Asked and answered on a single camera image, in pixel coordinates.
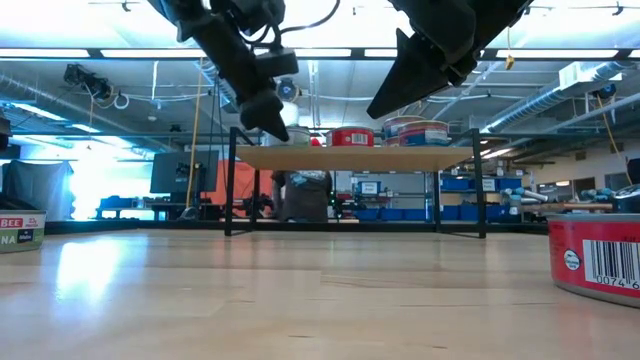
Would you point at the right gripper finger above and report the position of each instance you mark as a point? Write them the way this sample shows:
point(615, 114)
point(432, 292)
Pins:
point(405, 85)

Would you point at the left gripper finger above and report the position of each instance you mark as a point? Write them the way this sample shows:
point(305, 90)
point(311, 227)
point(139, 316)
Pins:
point(265, 117)

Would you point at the red label can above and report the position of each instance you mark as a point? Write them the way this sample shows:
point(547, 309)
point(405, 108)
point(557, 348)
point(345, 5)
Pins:
point(350, 137)
point(570, 260)

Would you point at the white blue label can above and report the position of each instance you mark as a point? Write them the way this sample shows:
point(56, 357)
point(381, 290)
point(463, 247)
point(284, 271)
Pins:
point(20, 235)

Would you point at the black round ceiling device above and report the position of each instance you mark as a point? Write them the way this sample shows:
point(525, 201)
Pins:
point(287, 90)

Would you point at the orange fabric panel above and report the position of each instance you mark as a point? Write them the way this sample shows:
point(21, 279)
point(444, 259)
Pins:
point(245, 180)

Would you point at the yellow hanging tag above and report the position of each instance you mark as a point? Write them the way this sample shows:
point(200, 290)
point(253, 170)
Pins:
point(509, 62)

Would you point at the long ceiling light fixture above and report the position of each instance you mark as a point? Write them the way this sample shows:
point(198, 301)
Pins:
point(150, 52)

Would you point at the person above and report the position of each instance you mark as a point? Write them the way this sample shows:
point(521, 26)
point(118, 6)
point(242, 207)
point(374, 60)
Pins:
point(302, 197)

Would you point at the black monitor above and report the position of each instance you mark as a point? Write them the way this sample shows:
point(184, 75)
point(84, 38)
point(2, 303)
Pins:
point(175, 172)

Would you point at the blue framed sign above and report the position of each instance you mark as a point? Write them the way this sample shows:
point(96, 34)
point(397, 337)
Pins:
point(369, 188)

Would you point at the blue storage bins rack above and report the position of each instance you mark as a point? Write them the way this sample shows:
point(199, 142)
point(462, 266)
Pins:
point(455, 184)

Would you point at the black ceiling mounted device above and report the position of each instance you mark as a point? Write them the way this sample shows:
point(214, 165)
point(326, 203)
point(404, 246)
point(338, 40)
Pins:
point(87, 80)

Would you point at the white grey tubes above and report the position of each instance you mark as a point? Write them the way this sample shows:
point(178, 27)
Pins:
point(522, 194)

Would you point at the tan wooden bar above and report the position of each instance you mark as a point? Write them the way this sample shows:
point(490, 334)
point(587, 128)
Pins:
point(570, 206)

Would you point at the grey cloth cover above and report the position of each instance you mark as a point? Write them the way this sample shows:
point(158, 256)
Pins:
point(35, 185)

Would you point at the blue rounded object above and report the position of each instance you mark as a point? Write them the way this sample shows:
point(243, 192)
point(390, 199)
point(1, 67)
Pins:
point(627, 197)

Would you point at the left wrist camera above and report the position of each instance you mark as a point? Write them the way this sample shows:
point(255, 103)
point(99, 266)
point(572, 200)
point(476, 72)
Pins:
point(277, 62)

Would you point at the wooden shelf black metal frame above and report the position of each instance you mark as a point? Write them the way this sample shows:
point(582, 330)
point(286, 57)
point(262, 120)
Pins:
point(350, 159)

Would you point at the silver ventilation duct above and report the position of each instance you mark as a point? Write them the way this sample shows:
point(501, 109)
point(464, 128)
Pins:
point(550, 97)

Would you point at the black metal table frame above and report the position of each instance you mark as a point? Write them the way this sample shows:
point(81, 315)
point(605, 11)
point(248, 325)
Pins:
point(150, 226)

